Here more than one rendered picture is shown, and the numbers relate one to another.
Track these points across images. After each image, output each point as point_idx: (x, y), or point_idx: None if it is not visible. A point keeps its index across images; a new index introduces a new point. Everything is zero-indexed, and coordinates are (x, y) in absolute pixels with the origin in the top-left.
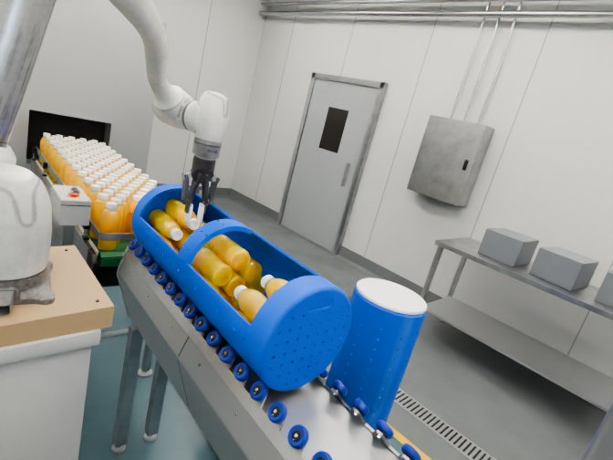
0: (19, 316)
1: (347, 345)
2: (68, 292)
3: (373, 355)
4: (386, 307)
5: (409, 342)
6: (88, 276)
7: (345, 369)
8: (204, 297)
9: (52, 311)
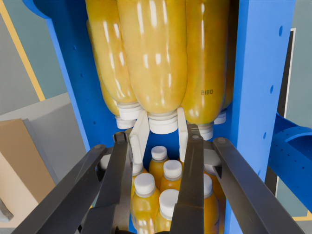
0: (1, 223)
1: (303, 184)
2: (18, 209)
3: (308, 209)
4: None
5: None
6: (25, 192)
7: (285, 173)
8: None
9: (17, 224)
